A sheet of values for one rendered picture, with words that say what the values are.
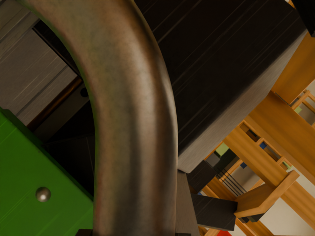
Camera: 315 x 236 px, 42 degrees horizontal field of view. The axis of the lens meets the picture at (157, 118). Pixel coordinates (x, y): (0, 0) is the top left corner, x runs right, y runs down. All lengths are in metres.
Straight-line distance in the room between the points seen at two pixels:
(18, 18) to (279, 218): 9.36
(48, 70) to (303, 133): 0.63
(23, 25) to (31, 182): 0.12
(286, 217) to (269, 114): 8.60
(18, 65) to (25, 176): 0.46
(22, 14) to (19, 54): 0.40
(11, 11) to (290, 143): 0.85
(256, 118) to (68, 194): 0.81
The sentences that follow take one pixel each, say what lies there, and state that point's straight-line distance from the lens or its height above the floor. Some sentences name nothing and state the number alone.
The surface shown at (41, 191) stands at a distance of 0.31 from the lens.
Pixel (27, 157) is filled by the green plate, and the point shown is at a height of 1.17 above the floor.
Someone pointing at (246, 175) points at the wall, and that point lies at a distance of 9.52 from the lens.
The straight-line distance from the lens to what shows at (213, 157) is 8.90.
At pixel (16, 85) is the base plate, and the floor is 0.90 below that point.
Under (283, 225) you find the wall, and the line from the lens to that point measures 9.61.
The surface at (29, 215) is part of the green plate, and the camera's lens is 0.32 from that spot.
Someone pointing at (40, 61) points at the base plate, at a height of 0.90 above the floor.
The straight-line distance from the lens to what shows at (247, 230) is 4.50.
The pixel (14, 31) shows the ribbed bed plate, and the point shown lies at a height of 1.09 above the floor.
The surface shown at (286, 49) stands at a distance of 0.39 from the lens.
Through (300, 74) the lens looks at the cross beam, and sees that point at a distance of 0.87.
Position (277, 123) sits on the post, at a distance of 1.08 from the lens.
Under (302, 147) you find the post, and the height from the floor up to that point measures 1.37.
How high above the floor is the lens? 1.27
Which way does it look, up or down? 12 degrees down
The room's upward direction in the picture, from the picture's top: 135 degrees clockwise
